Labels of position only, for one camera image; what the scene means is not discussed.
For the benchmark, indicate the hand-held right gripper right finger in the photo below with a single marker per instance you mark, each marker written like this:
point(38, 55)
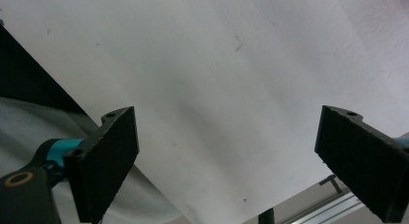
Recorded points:
point(363, 159)

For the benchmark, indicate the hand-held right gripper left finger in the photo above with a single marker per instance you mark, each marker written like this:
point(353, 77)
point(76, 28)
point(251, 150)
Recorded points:
point(99, 166)

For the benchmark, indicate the black angle bracket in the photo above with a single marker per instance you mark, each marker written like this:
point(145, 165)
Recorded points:
point(332, 182)

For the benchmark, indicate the aluminium profile rail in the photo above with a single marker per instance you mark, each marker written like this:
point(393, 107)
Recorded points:
point(324, 209)

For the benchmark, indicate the black stand post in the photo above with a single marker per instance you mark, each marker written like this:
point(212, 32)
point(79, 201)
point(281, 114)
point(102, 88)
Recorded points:
point(267, 217)

